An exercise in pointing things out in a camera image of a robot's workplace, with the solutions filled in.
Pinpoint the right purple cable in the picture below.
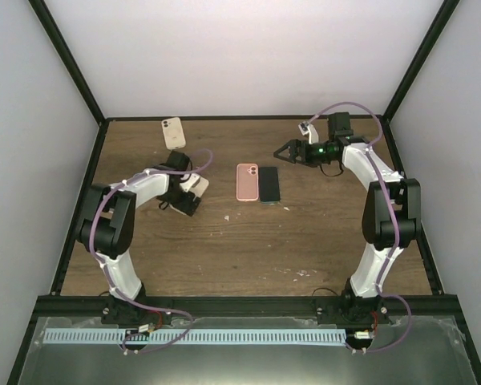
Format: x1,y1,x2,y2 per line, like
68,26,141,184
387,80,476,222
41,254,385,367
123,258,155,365
306,101,414,355

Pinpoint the black frame post left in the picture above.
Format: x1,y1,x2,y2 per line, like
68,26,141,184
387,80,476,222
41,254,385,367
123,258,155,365
26,0,106,126

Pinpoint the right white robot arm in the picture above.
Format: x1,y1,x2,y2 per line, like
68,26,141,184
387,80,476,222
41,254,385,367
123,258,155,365
273,112,422,323

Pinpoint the black front rail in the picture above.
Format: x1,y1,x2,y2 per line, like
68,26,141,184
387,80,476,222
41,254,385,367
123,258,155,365
35,294,460,326

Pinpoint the pink phone case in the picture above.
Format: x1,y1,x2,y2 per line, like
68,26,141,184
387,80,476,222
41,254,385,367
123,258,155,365
236,164,259,202

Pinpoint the black frame post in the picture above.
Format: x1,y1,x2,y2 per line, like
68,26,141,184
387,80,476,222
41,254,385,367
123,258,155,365
383,0,462,121
26,0,106,126

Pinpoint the black frame post right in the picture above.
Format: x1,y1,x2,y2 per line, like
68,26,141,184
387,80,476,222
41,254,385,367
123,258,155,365
383,0,462,121

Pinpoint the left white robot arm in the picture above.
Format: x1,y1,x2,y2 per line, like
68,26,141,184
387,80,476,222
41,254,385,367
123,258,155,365
76,149,213,324

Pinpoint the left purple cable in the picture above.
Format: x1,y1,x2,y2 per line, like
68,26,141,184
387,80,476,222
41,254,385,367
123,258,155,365
88,148,216,355

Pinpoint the beige phone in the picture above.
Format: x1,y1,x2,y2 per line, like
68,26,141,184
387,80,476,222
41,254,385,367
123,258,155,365
161,117,186,150
190,177,209,198

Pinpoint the black screen phone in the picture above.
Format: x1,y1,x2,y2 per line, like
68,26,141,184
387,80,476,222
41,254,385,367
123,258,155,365
258,167,281,204

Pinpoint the light blue slotted strip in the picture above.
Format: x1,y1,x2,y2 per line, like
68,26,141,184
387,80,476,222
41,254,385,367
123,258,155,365
42,328,346,347

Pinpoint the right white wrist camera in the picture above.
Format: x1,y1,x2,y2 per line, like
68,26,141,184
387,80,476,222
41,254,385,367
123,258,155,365
298,120,319,144

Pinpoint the purple cable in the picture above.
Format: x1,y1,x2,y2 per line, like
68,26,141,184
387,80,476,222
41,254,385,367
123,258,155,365
88,148,216,355
306,101,414,355

